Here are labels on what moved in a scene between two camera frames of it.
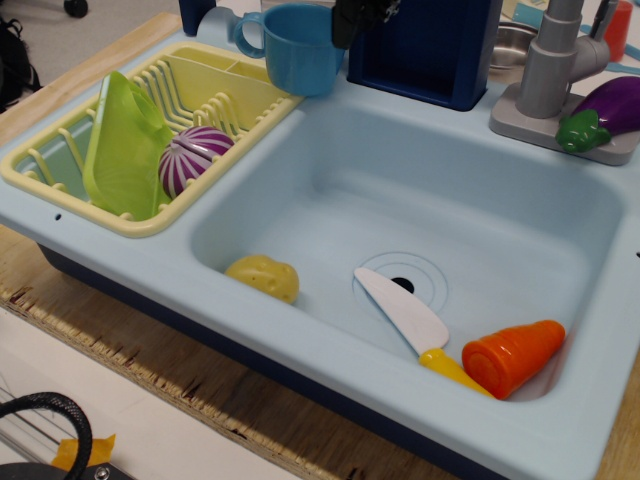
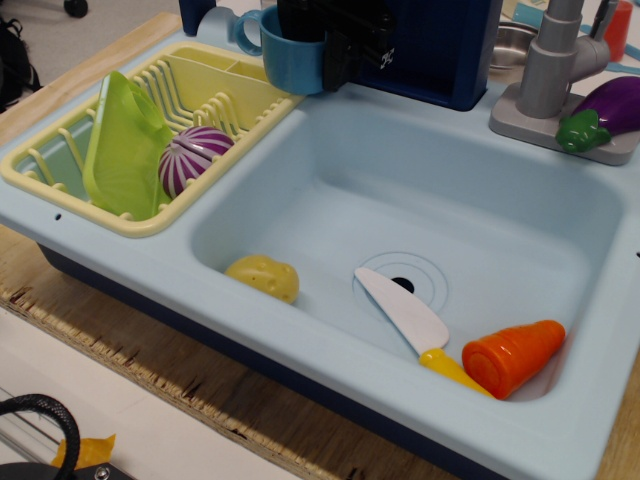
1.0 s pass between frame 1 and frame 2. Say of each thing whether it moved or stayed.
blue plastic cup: stayed
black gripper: moved
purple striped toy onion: stayed
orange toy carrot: stayed
